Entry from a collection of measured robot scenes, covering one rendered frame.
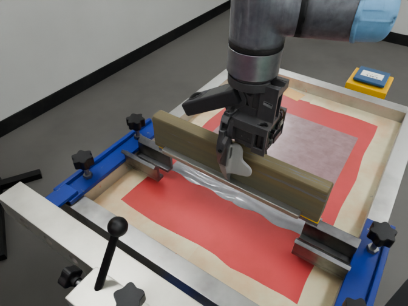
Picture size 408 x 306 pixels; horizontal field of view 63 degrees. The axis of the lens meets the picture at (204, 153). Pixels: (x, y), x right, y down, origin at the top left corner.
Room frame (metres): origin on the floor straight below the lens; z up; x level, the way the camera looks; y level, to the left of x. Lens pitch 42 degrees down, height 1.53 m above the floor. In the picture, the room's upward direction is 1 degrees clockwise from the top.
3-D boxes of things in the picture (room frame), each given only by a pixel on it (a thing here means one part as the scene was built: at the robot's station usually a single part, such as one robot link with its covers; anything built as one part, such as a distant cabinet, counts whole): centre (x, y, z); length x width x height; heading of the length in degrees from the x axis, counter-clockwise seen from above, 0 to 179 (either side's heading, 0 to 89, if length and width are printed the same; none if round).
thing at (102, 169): (0.57, 0.21, 0.98); 0.30 x 0.05 x 0.07; 147
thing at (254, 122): (0.44, -0.07, 1.23); 0.09 x 0.08 x 0.12; 57
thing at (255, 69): (0.44, -0.07, 1.31); 0.08 x 0.08 x 0.05
